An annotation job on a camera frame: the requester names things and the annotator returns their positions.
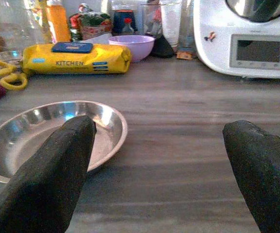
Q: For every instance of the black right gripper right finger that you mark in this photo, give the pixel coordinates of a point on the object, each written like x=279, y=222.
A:
x=264, y=174

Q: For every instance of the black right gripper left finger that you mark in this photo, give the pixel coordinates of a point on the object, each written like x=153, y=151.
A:
x=45, y=182

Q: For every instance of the round steel plate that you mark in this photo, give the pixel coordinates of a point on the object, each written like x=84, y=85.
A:
x=28, y=136

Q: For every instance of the yellow kitchen wipes pack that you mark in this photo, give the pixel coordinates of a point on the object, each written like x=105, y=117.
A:
x=69, y=58

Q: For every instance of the white food processor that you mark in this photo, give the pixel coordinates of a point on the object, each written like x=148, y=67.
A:
x=215, y=55

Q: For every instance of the small brown box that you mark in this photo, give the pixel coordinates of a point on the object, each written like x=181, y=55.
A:
x=185, y=55

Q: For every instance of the orange sauce bottle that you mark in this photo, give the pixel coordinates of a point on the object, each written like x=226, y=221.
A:
x=57, y=21

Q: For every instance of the plain lilac plastic bowl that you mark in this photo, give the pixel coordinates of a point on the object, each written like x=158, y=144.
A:
x=135, y=48

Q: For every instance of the black rounded object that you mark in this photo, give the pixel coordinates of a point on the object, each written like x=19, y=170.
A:
x=162, y=48

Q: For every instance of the green snack bag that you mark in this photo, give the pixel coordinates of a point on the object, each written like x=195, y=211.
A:
x=93, y=24

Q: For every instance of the small bottle with red cap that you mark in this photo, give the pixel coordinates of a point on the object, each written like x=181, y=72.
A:
x=128, y=29

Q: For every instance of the dark blue can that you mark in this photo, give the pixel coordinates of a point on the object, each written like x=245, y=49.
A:
x=120, y=21

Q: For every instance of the clear measuring cup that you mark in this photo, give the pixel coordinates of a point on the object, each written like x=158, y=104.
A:
x=170, y=21

